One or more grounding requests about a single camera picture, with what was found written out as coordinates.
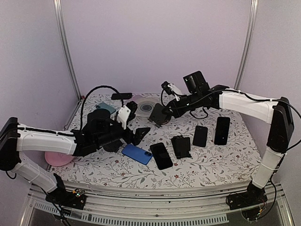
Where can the white round dish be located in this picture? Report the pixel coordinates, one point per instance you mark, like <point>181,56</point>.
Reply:
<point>145,106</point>

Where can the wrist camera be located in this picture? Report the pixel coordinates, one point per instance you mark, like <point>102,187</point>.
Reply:
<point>126,113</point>
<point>171,89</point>

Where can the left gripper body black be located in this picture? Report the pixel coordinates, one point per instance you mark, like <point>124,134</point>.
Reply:
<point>104,139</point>

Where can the right aluminium frame post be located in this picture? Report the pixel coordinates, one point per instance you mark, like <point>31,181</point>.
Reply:
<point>247,43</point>

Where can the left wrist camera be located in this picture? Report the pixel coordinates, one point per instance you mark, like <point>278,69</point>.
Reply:
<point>126,113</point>

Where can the pink round object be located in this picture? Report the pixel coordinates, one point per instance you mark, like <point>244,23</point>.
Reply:
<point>57,159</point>

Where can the pink phone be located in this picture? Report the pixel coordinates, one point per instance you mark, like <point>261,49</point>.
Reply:
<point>136,97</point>

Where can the front aluminium rail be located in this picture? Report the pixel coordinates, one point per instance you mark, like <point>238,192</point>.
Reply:
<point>201,206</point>

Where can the black round folding stand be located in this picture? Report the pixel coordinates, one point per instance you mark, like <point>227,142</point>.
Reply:
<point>113,147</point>

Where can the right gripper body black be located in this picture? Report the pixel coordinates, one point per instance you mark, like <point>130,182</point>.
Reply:
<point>194,104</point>

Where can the aluminium frame post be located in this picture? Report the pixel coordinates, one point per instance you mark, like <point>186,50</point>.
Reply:
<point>65,46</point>
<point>247,43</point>

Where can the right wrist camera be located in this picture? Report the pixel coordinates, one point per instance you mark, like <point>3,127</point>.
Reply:
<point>171,89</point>

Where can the left aluminium frame post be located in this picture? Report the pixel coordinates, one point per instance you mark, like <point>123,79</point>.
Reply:
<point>65,46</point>

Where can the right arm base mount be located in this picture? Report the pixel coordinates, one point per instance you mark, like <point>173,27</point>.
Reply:
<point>252,196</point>

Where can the round wooden base stand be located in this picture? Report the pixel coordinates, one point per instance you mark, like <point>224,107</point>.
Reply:
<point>158,117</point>

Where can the black clamp phone stand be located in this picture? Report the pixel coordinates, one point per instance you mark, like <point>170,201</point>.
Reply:
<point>181,146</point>

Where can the floral table mat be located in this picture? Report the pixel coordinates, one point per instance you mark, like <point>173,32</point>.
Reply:
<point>213,165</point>

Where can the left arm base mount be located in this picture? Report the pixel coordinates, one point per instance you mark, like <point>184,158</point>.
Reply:
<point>75,199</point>

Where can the blue phone face down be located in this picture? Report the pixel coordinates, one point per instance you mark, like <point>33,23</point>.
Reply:
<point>137,154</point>

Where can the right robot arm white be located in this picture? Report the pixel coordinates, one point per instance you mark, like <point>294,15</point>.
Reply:
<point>269,120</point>

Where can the small black phone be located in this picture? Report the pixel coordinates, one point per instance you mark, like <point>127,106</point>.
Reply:
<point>200,136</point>

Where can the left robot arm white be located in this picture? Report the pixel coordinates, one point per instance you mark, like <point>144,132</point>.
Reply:
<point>16,138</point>

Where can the teal phone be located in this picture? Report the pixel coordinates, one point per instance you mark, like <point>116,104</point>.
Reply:
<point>105,106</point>

